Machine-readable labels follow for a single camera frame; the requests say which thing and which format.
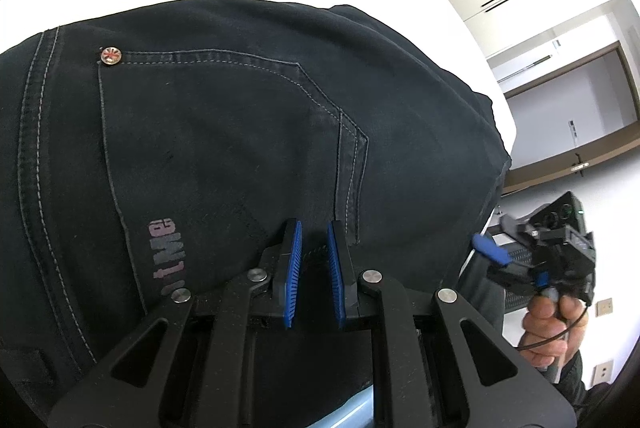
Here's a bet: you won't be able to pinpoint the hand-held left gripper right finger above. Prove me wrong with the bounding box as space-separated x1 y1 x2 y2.
326 219 578 428

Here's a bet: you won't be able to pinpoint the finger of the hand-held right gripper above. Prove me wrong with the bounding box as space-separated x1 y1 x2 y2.
473 232 514 267
486 266 548 297

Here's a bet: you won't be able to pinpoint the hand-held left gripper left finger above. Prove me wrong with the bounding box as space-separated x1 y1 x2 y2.
47 218 305 428

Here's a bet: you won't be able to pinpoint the dark denim pants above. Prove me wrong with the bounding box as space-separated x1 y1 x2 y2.
0 0 513 428

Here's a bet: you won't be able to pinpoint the person's right forearm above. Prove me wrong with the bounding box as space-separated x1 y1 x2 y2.
542 350 603 411

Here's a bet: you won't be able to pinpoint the person's right hand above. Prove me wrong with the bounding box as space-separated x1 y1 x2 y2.
520 287 587 371

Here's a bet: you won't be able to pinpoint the light blue object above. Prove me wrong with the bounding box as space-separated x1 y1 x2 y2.
302 382 377 428

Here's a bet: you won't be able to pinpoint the white air conditioner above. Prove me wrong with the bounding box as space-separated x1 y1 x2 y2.
494 38 568 84

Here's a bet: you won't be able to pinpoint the black cable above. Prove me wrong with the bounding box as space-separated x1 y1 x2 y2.
516 305 590 353

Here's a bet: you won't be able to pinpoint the wooden wall niche frame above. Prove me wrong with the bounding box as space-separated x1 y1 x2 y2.
487 38 640 197

